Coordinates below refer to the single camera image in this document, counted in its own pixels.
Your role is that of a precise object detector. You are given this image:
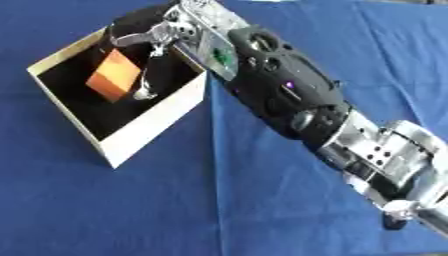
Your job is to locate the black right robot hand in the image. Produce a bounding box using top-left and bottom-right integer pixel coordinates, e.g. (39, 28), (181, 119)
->
(98, 2), (200, 101)

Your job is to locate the orange block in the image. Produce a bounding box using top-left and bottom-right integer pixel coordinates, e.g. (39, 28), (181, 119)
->
(84, 48), (144, 103)

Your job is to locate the cardboard box with black inside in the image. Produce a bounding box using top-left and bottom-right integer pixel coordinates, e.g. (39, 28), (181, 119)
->
(24, 26), (210, 170)

